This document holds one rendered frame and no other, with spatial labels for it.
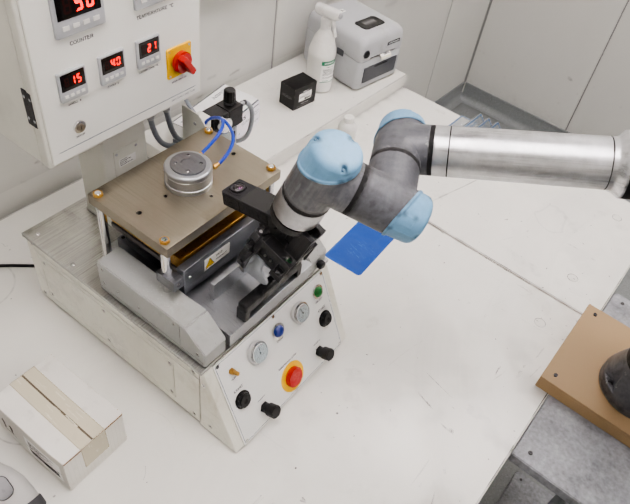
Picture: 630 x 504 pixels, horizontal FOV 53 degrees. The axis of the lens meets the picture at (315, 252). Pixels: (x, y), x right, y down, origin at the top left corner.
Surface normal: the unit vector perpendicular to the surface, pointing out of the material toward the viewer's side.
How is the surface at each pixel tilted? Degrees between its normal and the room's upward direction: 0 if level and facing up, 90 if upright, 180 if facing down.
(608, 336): 4
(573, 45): 90
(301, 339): 65
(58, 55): 90
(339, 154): 20
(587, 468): 0
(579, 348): 4
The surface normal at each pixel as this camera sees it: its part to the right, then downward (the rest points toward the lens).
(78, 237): 0.12, -0.69
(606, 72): -0.63, 0.50
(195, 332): 0.61, -0.20
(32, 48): 0.79, 0.50
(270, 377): 0.76, 0.16
